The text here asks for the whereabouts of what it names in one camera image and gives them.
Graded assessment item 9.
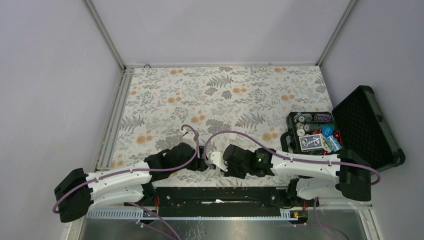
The white remote battery cover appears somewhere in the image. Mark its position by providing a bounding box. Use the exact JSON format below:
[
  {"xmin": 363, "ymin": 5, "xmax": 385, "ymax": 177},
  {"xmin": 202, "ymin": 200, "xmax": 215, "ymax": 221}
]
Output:
[{"xmin": 228, "ymin": 132, "xmax": 238, "ymax": 140}]

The playing card deck blue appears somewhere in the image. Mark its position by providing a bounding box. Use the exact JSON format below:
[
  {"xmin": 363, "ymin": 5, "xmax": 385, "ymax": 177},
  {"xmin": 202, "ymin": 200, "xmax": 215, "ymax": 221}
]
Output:
[{"xmin": 299, "ymin": 133, "xmax": 327, "ymax": 152}]

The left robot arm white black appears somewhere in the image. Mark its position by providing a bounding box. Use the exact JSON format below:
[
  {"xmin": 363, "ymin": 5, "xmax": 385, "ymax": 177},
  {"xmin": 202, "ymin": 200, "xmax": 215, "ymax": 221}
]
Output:
[{"xmin": 52, "ymin": 142, "xmax": 207, "ymax": 223}]

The blue poker chip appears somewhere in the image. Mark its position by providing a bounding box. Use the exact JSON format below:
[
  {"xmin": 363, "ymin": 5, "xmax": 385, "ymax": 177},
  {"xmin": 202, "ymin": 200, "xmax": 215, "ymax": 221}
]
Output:
[{"xmin": 321, "ymin": 125, "xmax": 334, "ymax": 138}]

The black poker chip case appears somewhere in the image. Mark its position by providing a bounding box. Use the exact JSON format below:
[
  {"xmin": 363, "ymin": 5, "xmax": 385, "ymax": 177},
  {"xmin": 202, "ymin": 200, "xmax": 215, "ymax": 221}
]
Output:
[{"xmin": 280, "ymin": 85, "xmax": 406, "ymax": 172}]

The floral patterned table mat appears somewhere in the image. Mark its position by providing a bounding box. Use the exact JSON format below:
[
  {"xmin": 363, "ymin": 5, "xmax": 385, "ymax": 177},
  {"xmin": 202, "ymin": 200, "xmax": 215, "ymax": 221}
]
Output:
[{"xmin": 102, "ymin": 66, "xmax": 333, "ymax": 169}]

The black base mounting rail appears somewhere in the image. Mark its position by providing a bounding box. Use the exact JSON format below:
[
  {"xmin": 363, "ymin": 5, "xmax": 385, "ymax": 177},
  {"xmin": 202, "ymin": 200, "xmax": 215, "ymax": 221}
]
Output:
[{"xmin": 136, "ymin": 186, "xmax": 315, "ymax": 218}]

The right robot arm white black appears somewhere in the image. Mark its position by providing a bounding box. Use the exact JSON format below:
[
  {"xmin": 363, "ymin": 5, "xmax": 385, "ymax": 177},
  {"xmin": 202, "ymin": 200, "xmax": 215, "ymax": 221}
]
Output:
[{"xmin": 211, "ymin": 144, "xmax": 372, "ymax": 206}]

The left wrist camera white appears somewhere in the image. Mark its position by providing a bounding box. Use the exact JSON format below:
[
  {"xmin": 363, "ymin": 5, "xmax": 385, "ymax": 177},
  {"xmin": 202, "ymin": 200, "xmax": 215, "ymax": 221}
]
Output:
[{"xmin": 181, "ymin": 131, "xmax": 198, "ymax": 150}]

